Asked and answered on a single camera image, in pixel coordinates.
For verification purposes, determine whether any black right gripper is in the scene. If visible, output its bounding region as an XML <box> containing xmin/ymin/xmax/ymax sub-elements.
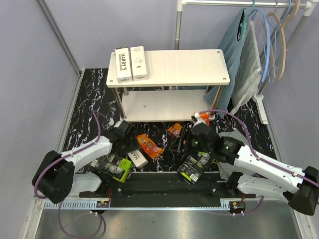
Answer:
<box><xmin>168</xmin><ymin>126</ymin><xmax>212</xmax><ymax>156</ymax></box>

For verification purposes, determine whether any white harry's box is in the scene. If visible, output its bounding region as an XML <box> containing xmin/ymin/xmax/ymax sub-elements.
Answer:
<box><xmin>115</xmin><ymin>46</ymin><xmax>133</xmax><ymax>83</ymax></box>
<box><xmin>128</xmin><ymin>150</ymin><xmax>148</xmax><ymax>168</ymax></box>
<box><xmin>130</xmin><ymin>46</ymin><xmax>148</xmax><ymax>81</ymax></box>

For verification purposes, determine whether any orange Bic razor pack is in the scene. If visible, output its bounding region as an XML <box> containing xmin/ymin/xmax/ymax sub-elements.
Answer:
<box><xmin>137</xmin><ymin>134</ymin><xmax>164</xmax><ymax>159</ymax></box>

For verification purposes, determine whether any black green gillette box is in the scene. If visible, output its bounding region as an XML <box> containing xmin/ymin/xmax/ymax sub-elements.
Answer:
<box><xmin>177</xmin><ymin>152</ymin><xmax>214</xmax><ymax>186</ymax></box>
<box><xmin>90</xmin><ymin>154</ymin><xmax>133</xmax><ymax>183</ymax></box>

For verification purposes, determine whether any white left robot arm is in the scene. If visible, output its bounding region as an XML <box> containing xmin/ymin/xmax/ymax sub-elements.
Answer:
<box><xmin>32</xmin><ymin>120</ymin><xmax>139</xmax><ymax>204</ymax></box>

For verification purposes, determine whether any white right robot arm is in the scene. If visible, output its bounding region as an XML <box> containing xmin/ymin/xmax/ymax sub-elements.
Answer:
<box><xmin>170</xmin><ymin>123</ymin><xmax>319</xmax><ymax>216</ymax></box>

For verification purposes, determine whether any white two-tier shelf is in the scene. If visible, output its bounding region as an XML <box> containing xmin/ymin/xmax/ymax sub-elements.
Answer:
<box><xmin>106</xmin><ymin>49</ymin><xmax>230</xmax><ymax>122</ymax></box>

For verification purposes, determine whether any orange Bic pack middle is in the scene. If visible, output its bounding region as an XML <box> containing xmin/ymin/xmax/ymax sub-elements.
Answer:
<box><xmin>167</xmin><ymin>123</ymin><xmax>182</xmax><ymax>138</ymax></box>

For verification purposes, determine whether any orange Bic pack right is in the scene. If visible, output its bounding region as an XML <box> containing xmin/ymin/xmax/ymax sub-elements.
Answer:
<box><xmin>200</xmin><ymin>113</ymin><xmax>210</xmax><ymax>126</ymax></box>

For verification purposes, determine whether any grey hanging towel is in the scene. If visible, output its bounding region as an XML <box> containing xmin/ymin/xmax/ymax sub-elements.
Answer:
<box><xmin>230</xmin><ymin>21</ymin><xmax>262</xmax><ymax>115</ymax></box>

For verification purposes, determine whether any teal hanging garment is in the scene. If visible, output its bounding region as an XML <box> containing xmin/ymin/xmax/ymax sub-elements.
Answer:
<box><xmin>216</xmin><ymin>8</ymin><xmax>248</xmax><ymax>118</ymax></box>

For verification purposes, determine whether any blue clothes hanger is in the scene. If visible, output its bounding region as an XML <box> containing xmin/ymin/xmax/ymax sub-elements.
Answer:
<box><xmin>250</xmin><ymin>7</ymin><xmax>292</xmax><ymax>84</ymax></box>

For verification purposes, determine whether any wooden clothes hanger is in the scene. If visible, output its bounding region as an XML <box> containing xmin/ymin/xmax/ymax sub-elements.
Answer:
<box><xmin>266</xmin><ymin>0</ymin><xmax>301</xmax><ymax>83</ymax></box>

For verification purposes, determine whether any metal clothes rack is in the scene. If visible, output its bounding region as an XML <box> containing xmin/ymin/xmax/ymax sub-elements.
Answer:
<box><xmin>174</xmin><ymin>0</ymin><xmax>318</xmax><ymax>124</ymax></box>

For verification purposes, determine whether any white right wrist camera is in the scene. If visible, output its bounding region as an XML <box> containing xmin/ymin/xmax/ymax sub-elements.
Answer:
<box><xmin>191</xmin><ymin>112</ymin><xmax>206</xmax><ymax>126</ymax></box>

